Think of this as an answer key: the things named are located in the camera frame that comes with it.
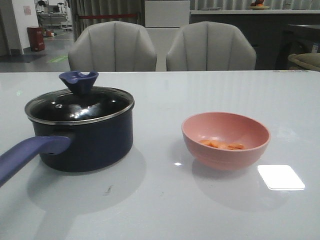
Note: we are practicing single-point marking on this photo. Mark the pink bowl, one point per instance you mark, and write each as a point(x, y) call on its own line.
point(226, 127)

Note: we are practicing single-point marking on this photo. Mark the orange ham slices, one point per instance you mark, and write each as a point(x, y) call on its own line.
point(222, 145)

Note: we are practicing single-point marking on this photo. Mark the glass lid with blue knob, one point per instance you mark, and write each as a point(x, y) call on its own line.
point(80, 103)

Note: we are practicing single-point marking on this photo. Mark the dark blue saucepan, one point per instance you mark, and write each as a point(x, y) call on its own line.
point(72, 148)

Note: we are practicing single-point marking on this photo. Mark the right grey upholstered chair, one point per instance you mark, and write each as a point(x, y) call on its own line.
point(210, 46)

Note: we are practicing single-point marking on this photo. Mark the grey upholstered chair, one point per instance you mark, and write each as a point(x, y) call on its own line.
point(210, 46)
point(114, 46)

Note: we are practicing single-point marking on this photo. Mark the left grey upholstered chair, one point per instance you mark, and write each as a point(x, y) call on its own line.
point(114, 46)

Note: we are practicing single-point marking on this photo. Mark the white cabinet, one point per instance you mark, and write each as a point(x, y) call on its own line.
point(162, 18)

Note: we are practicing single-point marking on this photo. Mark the red barrier belt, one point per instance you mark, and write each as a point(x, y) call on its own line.
point(112, 16)

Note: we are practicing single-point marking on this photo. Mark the dark kitchen counter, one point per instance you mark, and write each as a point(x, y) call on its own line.
point(262, 28)

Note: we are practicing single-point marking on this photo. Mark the red box on floor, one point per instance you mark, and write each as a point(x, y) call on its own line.
point(35, 37)

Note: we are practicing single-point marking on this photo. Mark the fruit plate on counter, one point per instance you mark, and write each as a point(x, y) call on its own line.
point(258, 5)

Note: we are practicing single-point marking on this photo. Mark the black side table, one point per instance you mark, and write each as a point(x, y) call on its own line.
point(297, 39)

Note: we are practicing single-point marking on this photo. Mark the beige sofa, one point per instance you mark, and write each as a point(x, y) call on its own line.
point(307, 61)

